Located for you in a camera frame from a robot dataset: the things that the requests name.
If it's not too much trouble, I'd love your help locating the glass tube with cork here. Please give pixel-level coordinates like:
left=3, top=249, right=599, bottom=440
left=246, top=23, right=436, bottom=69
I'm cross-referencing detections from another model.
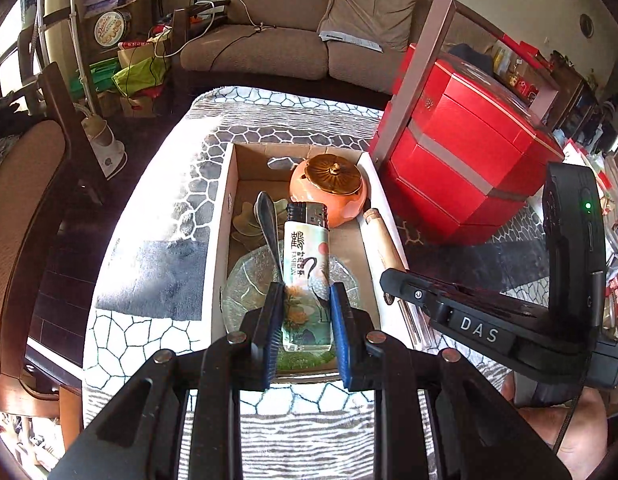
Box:
left=363, top=208, right=405, bottom=272

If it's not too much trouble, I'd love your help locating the brass flower-shaped dish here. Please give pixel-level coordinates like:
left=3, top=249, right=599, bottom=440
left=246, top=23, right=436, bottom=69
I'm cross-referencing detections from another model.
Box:
left=231, top=198, right=288, bottom=252

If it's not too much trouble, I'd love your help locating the person right hand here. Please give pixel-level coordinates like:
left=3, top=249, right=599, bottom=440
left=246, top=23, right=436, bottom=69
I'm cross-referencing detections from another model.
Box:
left=518, top=387, right=608, bottom=479

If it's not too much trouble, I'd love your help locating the green glass leaf bowl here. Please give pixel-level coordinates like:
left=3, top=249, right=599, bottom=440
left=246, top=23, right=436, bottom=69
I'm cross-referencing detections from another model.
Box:
left=221, top=244, right=361, bottom=374

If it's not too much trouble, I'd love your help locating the patterned fleece blanket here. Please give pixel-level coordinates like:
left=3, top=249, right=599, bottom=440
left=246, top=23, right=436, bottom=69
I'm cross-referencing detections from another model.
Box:
left=82, top=86, right=548, bottom=479

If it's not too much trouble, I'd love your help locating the cardboard box tray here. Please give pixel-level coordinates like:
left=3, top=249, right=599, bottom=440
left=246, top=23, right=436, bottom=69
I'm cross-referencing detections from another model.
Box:
left=203, top=143, right=428, bottom=391

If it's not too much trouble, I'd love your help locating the metal spoon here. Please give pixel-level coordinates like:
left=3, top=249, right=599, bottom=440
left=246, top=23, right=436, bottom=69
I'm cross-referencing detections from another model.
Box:
left=255, top=191, right=283, bottom=283

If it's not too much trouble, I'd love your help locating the orange ceramic pot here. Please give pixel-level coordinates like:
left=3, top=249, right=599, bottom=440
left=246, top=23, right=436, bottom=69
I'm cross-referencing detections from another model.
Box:
left=289, top=153, right=367, bottom=229

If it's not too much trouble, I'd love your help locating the red octagonal gift box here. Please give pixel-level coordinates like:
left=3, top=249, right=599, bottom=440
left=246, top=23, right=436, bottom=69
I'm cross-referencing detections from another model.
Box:
left=370, top=0, right=564, bottom=245

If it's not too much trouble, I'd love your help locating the white steam iron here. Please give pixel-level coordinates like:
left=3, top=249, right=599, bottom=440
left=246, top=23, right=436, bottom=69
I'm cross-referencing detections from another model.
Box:
left=74, top=103, right=128, bottom=180

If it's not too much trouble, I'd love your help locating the wooden chair with cushion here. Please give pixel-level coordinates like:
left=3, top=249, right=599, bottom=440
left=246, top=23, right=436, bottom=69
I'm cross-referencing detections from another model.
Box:
left=0, top=64, right=108, bottom=418

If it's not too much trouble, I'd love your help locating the green plastic bag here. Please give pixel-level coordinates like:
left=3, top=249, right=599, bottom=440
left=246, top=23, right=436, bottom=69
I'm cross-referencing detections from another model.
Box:
left=112, top=56, right=169, bottom=98

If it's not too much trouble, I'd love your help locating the brown sofa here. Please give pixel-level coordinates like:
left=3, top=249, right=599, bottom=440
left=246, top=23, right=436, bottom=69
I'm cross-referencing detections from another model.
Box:
left=179, top=0, right=433, bottom=96

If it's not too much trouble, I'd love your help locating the round cookie tin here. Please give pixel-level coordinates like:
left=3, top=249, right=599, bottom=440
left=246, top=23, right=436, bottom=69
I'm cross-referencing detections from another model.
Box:
left=93, top=11, right=131, bottom=48

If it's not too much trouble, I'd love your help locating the sofa cushion pillow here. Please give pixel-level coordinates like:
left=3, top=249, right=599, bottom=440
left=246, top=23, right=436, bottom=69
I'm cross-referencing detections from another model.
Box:
left=317, top=0, right=428, bottom=52

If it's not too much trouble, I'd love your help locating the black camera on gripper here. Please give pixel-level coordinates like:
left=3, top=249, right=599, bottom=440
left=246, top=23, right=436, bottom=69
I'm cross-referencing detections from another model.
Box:
left=542, top=162, right=606, bottom=342

